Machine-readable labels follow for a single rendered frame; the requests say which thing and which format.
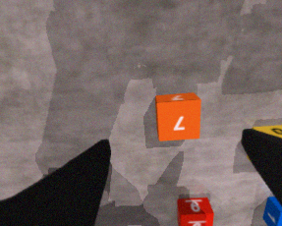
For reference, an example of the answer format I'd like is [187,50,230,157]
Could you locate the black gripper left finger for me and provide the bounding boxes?
[0,140,111,226]

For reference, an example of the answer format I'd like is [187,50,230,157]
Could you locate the red block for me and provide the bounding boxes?
[178,198,214,226]

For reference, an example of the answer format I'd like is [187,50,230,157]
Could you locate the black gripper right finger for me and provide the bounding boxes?
[241,129,282,206]

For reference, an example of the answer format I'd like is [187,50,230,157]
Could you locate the orange block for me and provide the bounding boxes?
[155,92,201,141]

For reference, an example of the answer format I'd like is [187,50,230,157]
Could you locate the yellow block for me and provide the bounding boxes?
[252,125,282,138]

